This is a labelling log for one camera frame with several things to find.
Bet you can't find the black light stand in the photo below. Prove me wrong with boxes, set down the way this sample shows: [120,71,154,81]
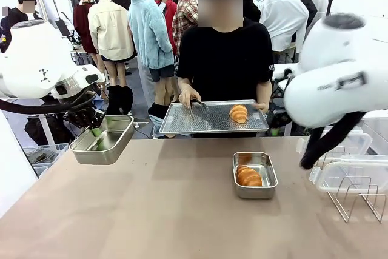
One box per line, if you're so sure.
[325,0,338,18]

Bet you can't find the background person in black clothes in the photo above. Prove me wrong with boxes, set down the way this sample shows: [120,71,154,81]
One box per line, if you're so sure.
[0,0,44,53]

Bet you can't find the mannequin in blue fleece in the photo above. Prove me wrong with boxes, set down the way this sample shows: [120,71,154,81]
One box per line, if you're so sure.
[127,0,182,139]

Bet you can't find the person's right hand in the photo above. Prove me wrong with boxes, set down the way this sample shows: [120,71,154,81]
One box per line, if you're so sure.
[178,87,202,110]

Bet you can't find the person in black T-shirt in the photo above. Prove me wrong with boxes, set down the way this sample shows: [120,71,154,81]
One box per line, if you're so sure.
[176,0,275,139]

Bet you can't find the mannequin in plaid shirt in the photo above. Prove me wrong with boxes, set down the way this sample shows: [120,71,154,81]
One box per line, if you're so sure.
[172,0,200,57]

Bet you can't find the metal tongs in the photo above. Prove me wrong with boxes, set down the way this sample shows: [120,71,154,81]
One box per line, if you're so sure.
[189,98,211,121]

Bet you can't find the perforated metal baking tray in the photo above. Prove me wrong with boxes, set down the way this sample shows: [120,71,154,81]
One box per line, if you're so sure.
[158,99,270,135]

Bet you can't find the person's left forearm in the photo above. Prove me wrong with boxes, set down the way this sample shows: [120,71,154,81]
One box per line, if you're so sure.
[255,81,273,106]

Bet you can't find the mannequin in black jacket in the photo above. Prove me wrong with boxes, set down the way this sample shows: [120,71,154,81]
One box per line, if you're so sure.
[289,0,318,45]

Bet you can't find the grey plastic storage crate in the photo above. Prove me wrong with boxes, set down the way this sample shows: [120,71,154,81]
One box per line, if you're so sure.
[22,143,71,178]

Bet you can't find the metal wire lid rack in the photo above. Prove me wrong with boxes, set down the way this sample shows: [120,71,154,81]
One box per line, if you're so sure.
[316,146,387,224]

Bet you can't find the mannequin in maroon dress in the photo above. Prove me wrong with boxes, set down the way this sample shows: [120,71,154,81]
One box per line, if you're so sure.
[72,0,98,56]

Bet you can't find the clear plastic clip lid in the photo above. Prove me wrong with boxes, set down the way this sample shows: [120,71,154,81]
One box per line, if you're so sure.
[309,153,388,193]
[295,126,374,163]

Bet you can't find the mannequin in cream jacket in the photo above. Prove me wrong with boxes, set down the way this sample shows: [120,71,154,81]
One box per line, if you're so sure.
[87,0,136,118]

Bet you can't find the rectangular stainless steel container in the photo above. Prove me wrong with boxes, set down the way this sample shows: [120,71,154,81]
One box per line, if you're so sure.
[69,115,135,166]
[232,151,279,200]

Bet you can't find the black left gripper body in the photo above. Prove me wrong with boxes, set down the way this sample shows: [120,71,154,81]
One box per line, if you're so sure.
[63,105,107,130]

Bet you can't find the mannequin in black coat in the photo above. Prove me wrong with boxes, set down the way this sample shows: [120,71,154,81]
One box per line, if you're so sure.
[242,0,262,24]

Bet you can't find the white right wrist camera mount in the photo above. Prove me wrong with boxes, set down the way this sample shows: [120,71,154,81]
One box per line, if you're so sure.
[272,69,294,83]

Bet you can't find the mannequin in red jacket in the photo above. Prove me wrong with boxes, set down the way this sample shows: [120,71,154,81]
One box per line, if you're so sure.
[154,0,179,57]

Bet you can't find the black left arm cable sleeve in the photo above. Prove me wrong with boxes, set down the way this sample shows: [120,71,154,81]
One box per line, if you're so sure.
[0,90,98,115]

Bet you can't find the golden croissant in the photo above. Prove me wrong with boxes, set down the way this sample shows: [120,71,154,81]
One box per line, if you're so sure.
[229,104,249,124]
[236,164,263,187]

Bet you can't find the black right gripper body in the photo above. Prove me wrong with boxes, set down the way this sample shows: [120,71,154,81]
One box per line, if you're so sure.
[270,107,289,129]

